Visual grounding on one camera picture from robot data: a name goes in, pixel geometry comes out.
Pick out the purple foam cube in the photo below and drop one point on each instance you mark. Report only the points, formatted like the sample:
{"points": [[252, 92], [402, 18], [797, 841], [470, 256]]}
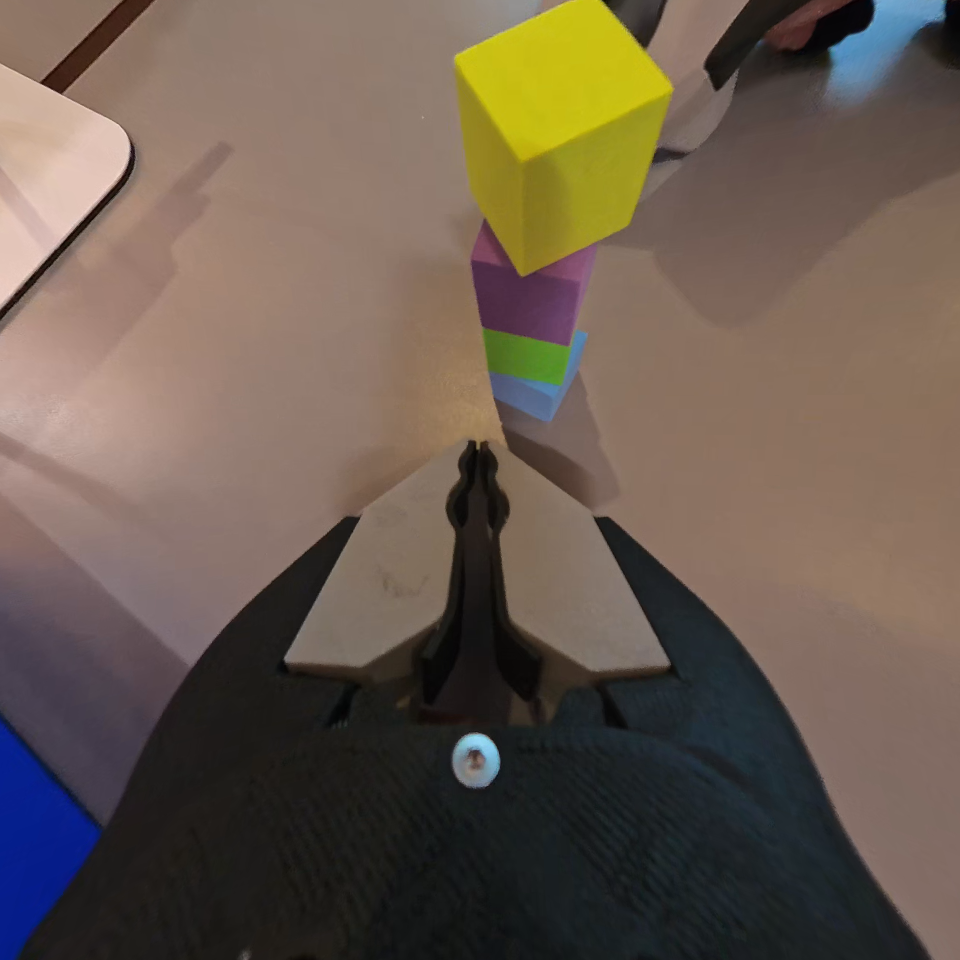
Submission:
{"points": [[525, 300]]}

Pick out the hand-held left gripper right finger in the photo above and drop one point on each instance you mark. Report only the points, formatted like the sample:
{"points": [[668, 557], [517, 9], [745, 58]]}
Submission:
{"points": [[577, 592]]}

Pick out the blue plastic bin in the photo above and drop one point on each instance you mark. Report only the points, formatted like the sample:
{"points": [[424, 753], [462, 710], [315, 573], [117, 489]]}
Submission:
{"points": [[34, 847]]}

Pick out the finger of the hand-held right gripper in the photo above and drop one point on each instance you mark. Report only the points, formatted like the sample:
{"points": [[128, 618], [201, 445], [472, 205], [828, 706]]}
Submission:
{"points": [[694, 105], [643, 19]]}

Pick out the blue foam cube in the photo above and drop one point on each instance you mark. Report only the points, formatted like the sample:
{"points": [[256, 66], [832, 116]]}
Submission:
{"points": [[532, 401]]}

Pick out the yellow foam cube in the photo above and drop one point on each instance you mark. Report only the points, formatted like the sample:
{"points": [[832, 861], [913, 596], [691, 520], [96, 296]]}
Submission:
{"points": [[555, 127]]}

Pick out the person's right hand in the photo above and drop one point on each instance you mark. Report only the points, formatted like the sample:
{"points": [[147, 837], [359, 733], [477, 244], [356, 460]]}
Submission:
{"points": [[806, 22]]}

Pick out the green foam cube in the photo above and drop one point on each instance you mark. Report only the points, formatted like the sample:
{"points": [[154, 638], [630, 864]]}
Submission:
{"points": [[525, 358]]}

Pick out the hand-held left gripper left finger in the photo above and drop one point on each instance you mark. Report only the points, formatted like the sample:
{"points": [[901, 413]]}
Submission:
{"points": [[382, 585]]}

